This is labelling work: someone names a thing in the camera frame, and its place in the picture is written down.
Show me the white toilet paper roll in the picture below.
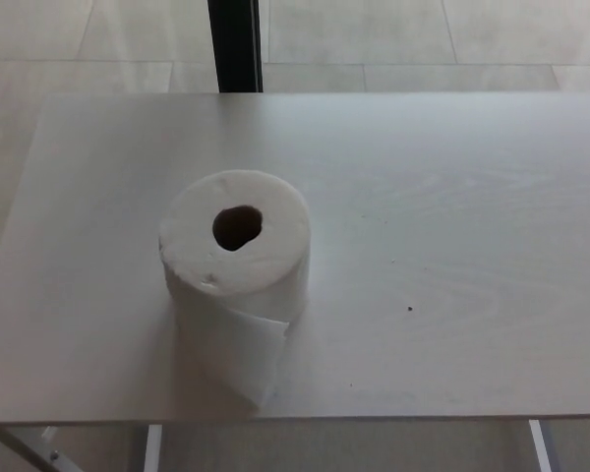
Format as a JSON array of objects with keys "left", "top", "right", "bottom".
[{"left": 157, "top": 169, "right": 313, "bottom": 412}]

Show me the white table leg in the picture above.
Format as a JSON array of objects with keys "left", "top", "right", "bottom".
[
  {"left": 144, "top": 425, "right": 165, "bottom": 472},
  {"left": 527, "top": 419, "right": 553, "bottom": 472}
]

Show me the grey diagonal table brace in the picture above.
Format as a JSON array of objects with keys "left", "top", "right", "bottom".
[{"left": 0, "top": 425, "right": 76, "bottom": 472}]

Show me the black vertical post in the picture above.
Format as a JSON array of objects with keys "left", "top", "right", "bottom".
[{"left": 206, "top": 0, "right": 266, "bottom": 94}]

